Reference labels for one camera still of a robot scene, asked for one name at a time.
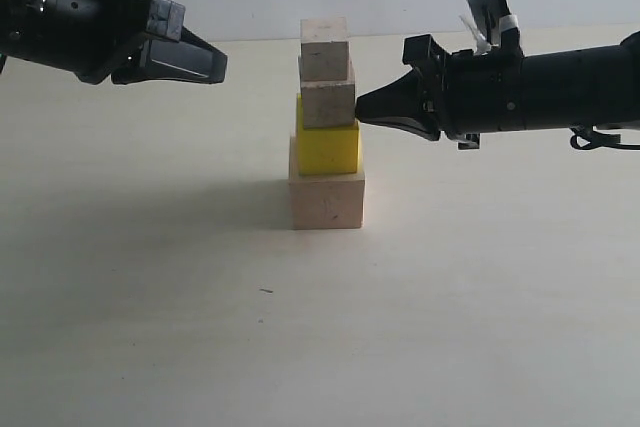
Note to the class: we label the medium natural wooden cube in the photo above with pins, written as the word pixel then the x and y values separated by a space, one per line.
pixel 328 103

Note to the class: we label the small wooden cube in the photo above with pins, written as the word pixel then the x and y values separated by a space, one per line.
pixel 324 49

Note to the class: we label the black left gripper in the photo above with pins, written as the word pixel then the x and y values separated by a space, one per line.
pixel 130 41

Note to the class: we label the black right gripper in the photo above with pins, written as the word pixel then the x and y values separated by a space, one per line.
pixel 458 95

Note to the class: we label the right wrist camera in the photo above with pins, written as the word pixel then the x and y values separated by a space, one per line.
pixel 494 27

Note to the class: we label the yellow wooden cube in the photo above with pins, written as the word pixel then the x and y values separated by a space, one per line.
pixel 327 150

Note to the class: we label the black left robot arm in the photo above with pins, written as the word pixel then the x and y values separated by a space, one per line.
pixel 21 31

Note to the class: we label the large natural wooden cube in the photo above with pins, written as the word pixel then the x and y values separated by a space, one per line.
pixel 325 201

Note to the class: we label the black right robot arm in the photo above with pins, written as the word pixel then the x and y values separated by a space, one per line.
pixel 593 92

